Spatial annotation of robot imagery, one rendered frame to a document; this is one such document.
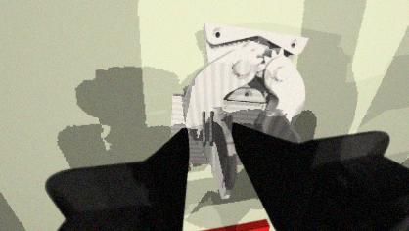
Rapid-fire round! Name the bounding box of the red rectangular bar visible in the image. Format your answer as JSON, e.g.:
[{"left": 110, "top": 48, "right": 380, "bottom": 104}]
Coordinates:
[{"left": 201, "top": 219, "right": 270, "bottom": 231}]

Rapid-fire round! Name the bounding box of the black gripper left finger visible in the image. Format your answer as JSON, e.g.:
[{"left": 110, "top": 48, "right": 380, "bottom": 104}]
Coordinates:
[{"left": 45, "top": 127, "right": 190, "bottom": 231}]

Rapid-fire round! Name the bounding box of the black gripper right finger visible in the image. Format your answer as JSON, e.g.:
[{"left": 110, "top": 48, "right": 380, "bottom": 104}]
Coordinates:
[{"left": 232, "top": 122, "right": 390, "bottom": 231}]

